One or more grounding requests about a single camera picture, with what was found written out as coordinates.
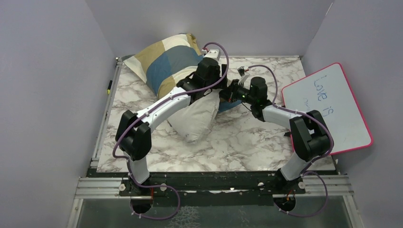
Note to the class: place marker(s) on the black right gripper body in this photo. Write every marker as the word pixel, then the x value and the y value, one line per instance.
pixel 238 92

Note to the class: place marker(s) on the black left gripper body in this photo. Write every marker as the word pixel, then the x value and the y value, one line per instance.
pixel 215 76

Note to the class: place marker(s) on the blue yellow patchwork pillowcase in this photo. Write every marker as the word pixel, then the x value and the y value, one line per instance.
pixel 160 60

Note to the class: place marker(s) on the white pillow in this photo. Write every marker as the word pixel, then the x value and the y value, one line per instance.
pixel 193 122

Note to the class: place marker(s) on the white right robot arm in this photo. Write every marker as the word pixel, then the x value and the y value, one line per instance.
pixel 310 137

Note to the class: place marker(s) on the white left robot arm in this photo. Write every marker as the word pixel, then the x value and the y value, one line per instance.
pixel 133 136

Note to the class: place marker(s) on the pink framed whiteboard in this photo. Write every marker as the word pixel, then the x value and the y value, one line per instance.
pixel 329 92

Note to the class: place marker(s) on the yellow black marker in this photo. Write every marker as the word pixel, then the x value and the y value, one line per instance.
pixel 109 87

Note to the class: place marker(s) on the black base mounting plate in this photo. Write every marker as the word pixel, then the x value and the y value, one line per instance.
pixel 161 187

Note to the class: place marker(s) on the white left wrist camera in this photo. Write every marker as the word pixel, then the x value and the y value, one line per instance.
pixel 214 54

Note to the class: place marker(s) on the aluminium front rail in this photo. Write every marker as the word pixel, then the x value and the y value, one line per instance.
pixel 109 188

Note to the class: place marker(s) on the aluminium table edge rail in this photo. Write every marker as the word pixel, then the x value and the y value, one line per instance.
pixel 105 118

